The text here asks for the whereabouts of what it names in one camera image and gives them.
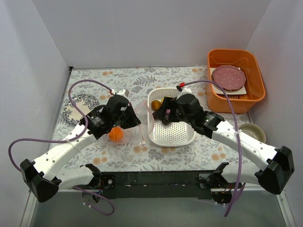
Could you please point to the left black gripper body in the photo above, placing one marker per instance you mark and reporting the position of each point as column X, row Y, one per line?
column 129, row 116

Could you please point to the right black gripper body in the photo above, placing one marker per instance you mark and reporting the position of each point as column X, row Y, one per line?
column 168, row 110

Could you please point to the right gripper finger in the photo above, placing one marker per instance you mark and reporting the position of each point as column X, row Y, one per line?
column 167, row 118
column 158, row 114

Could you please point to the clear zip top bag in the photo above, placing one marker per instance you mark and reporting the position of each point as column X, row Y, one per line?
column 137, row 135

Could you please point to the orange fruit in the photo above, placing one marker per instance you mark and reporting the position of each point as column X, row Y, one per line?
column 116, row 134

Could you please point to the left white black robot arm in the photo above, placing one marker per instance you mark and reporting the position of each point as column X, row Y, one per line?
column 45, row 176

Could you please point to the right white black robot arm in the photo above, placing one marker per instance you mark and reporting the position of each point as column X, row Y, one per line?
column 273, row 166

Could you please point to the brown kiwi fruit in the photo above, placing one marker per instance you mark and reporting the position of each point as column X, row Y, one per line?
column 155, row 105

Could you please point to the white perforated plastic basket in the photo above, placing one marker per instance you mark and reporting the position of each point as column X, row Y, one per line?
column 173, row 135

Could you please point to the blue floral plate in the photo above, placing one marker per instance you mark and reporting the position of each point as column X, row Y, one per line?
column 84, row 102

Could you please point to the floral tablecloth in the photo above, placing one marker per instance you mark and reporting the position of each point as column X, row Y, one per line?
column 201, row 154

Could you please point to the pink polka dot plate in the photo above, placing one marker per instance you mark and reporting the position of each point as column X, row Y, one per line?
column 228, row 78

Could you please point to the orange plastic tub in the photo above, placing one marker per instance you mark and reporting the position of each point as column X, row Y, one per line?
column 247, row 63

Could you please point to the beige ceramic bowl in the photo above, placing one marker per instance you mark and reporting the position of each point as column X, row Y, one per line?
column 254, row 131

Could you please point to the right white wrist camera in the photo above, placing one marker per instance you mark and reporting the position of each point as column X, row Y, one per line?
column 183, row 89

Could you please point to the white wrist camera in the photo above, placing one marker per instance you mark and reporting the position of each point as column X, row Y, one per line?
column 122, row 92
column 183, row 89

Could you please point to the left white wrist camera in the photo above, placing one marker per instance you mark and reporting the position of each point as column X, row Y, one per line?
column 122, row 92

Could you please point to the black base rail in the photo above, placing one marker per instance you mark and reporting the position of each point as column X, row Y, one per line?
column 160, row 184

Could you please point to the aluminium frame rail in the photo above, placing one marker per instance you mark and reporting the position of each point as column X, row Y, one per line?
column 71, row 208

